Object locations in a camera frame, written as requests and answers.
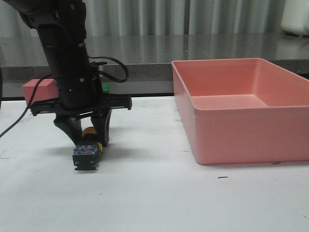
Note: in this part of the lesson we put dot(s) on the yellow push button switch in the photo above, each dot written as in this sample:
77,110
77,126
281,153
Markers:
86,153

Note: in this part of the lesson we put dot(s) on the pink cube at counter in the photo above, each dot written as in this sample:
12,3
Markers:
46,90

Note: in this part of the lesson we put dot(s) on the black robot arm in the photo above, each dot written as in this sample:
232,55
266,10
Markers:
61,28

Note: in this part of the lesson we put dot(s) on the pink plastic bin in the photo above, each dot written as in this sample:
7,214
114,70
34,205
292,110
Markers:
242,110

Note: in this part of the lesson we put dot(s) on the grey stone counter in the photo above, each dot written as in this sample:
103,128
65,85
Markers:
148,58

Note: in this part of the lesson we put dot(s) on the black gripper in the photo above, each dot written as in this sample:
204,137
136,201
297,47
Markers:
99,111

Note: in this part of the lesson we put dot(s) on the white appliance on counter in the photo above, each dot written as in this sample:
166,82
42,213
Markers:
295,17

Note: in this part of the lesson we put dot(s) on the green cube right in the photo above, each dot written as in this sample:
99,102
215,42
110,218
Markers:
105,88

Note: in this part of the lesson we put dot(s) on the grey pleated curtain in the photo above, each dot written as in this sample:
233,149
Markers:
182,17

